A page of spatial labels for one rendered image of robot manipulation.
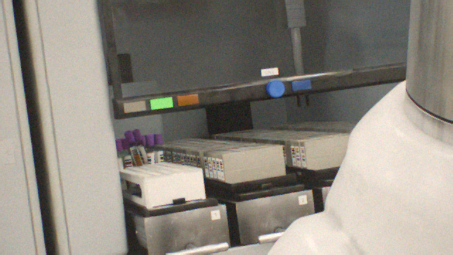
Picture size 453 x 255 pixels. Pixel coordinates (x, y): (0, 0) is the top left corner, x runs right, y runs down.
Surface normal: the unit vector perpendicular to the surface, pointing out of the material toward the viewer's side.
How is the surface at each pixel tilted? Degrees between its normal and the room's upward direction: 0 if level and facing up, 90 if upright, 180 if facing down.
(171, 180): 90
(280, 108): 90
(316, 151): 90
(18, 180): 90
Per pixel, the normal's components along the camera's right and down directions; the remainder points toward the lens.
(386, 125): -0.77, -0.51
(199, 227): 0.32, 0.01
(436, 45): -0.89, 0.22
